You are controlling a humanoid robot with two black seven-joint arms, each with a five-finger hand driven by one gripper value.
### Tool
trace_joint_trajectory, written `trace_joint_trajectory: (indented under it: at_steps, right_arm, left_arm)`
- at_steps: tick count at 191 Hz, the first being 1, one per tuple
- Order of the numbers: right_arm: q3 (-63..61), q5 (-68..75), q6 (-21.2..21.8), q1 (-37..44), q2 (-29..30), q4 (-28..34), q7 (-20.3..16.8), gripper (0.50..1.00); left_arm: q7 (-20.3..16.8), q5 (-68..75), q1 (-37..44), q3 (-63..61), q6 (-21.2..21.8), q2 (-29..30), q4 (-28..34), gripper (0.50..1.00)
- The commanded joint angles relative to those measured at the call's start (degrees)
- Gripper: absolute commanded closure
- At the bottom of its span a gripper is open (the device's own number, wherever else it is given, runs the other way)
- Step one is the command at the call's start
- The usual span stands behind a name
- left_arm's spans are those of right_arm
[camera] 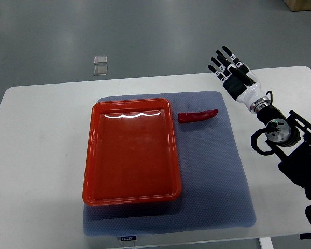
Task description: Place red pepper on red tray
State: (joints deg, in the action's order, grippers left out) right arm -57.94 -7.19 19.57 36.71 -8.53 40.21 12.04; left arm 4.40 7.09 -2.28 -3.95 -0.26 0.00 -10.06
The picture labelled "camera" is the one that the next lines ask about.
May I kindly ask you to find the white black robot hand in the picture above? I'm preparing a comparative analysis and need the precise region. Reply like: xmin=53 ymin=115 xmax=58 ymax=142
xmin=208 ymin=46 xmax=269 ymax=112

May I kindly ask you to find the red pepper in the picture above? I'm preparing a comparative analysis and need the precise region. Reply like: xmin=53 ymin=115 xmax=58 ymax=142
xmin=178 ymin=109 xmax=218 ymax=123

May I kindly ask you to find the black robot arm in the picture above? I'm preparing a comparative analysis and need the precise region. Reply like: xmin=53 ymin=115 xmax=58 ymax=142
xmin=208 ymin=47 xmax=311 ymax=238

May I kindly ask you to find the red plastic tray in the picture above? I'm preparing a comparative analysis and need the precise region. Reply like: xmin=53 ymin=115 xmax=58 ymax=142
xmin=82 ymin=98 xmax=182 ymax=207

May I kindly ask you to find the cardboard box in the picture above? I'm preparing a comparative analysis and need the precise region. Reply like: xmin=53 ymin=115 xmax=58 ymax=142
xmin=284 ymin=0 xmax=311 ymax=12

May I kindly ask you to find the upper metal floor plate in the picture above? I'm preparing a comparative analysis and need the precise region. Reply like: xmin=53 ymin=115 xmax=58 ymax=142
xmin=94 ymin=55 xmax=107 ymax=65

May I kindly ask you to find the white table leg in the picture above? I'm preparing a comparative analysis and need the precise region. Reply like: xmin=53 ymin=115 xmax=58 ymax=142
xmin=259 ymin=237 xmax=274 ymax=249

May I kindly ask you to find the black mat label tag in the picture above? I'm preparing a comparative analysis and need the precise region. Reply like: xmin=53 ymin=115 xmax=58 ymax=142
xmin=120 ymin=236 xmax=137 ymax=241

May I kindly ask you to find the black table edge bracket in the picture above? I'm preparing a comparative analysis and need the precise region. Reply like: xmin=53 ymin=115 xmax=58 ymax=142
xmin=299 ymin=233 xmax=311 ymax=240

